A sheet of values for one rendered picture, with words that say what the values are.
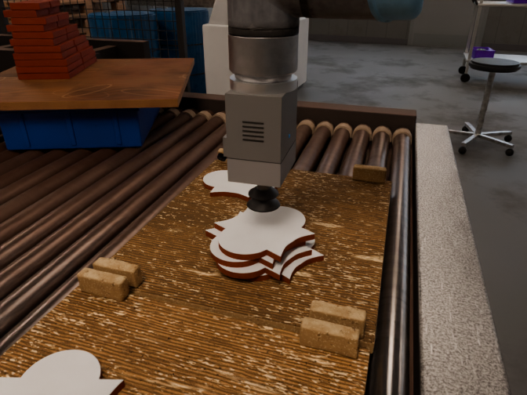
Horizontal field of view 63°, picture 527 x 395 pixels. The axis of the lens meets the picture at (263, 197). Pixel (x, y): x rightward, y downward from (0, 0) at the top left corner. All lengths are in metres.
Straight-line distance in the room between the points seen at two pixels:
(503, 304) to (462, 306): 1.60
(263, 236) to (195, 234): 0.12
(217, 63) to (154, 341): 3.87
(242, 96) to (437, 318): 0.34
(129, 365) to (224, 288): 0.14
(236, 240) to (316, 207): 0.20
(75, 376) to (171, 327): 0.10
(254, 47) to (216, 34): 3.76
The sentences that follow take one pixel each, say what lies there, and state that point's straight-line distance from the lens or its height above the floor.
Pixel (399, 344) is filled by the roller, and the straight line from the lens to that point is 0.51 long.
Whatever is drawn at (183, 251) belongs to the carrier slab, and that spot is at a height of 0.94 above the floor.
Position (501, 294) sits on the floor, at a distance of 2.24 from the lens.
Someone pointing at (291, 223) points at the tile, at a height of 0.97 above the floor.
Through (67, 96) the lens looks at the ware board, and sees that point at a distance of 1.03.
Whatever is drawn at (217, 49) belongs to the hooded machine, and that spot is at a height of 0.65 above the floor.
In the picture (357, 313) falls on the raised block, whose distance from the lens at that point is 0.47.
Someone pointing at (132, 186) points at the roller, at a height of 0.91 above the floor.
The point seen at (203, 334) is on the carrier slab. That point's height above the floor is 0.94.
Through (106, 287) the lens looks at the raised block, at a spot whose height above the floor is 0.95.
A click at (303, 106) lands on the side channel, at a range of 1.21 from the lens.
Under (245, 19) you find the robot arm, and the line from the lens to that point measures 0.46.
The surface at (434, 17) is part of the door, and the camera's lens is 9.51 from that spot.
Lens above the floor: 1.27
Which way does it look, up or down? 27 degrees down
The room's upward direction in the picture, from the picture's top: straight up
